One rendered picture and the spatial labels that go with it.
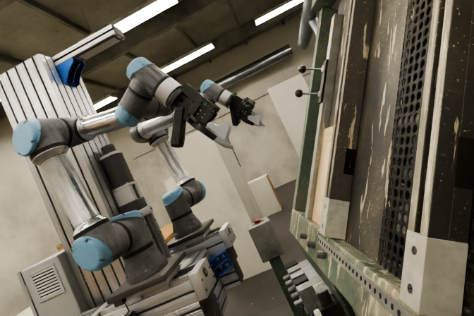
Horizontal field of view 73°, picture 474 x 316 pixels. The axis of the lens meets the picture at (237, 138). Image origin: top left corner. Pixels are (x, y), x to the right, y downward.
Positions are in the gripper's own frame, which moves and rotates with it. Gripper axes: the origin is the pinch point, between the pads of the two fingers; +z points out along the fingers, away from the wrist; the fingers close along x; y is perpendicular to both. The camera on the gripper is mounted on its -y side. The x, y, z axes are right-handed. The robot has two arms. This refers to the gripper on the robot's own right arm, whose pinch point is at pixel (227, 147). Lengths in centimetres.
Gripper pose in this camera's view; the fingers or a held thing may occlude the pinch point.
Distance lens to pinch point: 87.9
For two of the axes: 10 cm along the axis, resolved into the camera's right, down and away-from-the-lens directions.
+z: 7.9, 6.1, -1.1
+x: 1.5, -0.1, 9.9
